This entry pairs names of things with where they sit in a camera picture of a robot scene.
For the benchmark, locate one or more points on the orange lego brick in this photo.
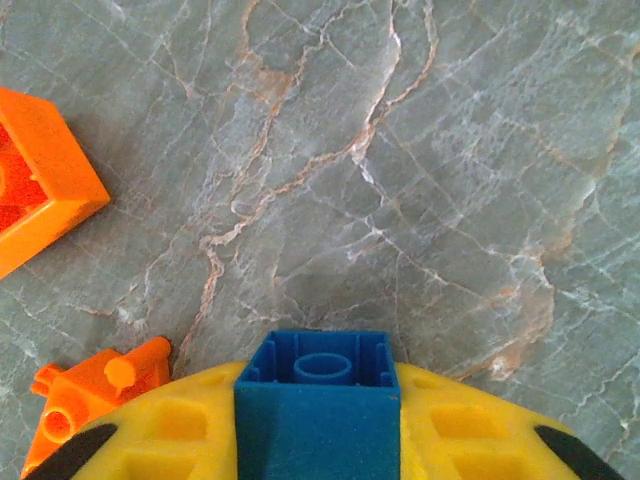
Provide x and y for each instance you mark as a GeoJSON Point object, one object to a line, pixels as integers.
{"type": "Point", "coordinates": [45, 165]}

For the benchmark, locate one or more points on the orange lego axle beam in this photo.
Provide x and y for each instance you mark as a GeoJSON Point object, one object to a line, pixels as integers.
{"type": "Point", "coordinates": [90, 385]}

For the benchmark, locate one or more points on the blue lego brick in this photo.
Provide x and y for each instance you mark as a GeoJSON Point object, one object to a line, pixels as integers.
{"type": "Point", "coordinates": [315, 425]}

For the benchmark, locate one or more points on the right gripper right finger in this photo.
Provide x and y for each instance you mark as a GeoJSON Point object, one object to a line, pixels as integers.
{"type": "Point", "coordinates": [475, 440]}

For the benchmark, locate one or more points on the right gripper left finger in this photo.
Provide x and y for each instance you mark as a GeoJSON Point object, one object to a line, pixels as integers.
{"type": "Point", "coordinates": [165, 440]}

